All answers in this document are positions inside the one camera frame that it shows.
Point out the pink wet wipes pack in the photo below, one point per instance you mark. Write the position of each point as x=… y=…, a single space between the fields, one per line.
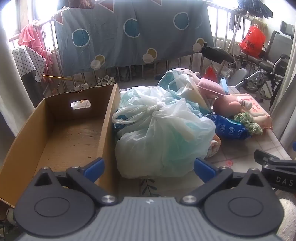
x=259 y=111

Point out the small red plastic bag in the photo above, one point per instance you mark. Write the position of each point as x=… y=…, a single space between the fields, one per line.
x=211 y=74

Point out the green white sneaker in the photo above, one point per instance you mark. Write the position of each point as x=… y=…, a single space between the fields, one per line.
x=110 y=80

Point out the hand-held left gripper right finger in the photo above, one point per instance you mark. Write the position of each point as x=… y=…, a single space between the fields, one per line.
x=204 y=168

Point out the teal towel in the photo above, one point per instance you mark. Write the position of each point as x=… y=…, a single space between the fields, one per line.
x=163 y=82

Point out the dark blue tissue packet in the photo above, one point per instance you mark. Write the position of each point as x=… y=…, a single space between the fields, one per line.
x=229 y=129

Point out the pink plush toy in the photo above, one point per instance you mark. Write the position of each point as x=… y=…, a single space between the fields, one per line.
x=225 y=106

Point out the white plush toy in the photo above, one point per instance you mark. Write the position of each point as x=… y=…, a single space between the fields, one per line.
x=187 y=73

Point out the black white sneakers pair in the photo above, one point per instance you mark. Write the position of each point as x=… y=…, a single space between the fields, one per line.
x=101 y=82

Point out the large cardboard box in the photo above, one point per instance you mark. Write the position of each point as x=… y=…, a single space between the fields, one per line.
x=69 y=139

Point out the pink textured pad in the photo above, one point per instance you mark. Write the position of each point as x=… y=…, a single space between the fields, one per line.
x=211 y=88

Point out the green scrunchie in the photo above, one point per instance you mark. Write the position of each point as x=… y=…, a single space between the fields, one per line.
x=248 y=124

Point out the yellow broom stick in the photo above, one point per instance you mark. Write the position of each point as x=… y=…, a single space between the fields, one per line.
x=57 y=78

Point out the metal railing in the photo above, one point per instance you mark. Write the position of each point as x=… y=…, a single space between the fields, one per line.
x=57 y=62

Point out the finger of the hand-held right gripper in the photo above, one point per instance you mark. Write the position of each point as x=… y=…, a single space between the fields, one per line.
x=260 y=155

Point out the wheelchair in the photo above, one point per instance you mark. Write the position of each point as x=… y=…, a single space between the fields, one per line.
x=279 y=46

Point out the blue jeans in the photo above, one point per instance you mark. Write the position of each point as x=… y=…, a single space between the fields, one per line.
x=124 y=73

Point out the pink garment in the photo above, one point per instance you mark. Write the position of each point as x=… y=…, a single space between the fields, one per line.
x=30 y=37

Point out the white star print cloth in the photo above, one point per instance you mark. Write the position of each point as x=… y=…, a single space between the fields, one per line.
x=25 y=60

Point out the blue carton box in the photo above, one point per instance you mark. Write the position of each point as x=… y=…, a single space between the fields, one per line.
x=223 y=86

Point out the white curtain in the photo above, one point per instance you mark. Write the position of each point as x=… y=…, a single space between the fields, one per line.
x=283 y=97
x=11 y=97

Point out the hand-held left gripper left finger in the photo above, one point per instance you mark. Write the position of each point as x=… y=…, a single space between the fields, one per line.
x=93 y=167

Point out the large red plastic bag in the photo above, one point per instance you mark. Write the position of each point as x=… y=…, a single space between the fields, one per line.
x=253 y=42

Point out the dark checked cloth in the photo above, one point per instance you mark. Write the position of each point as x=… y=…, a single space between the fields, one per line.
x=254 y=8

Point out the white plastic bag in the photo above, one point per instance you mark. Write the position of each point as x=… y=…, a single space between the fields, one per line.
x=157 y=139

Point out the blue sheet with circles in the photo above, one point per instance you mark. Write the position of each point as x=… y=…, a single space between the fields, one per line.
x=129 y=51

